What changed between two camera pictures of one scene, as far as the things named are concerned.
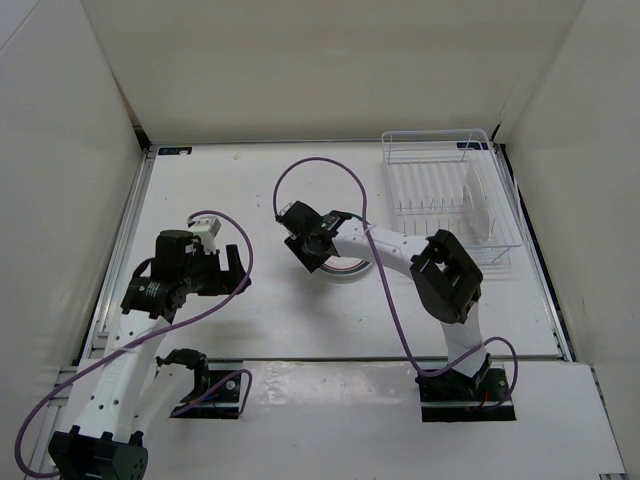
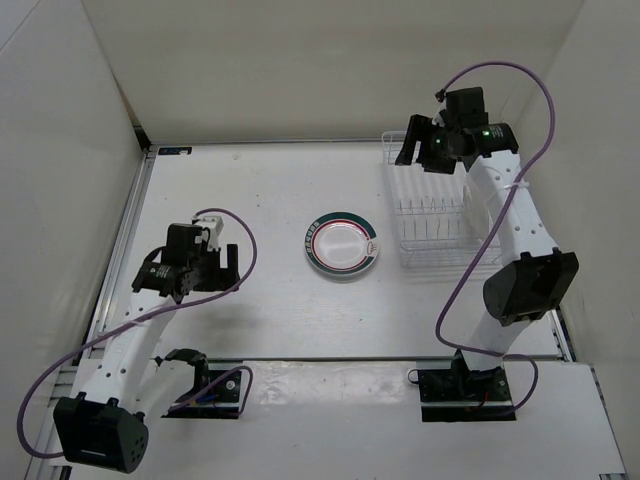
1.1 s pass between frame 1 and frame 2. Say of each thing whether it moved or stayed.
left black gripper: stayed
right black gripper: moved
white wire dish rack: stayed
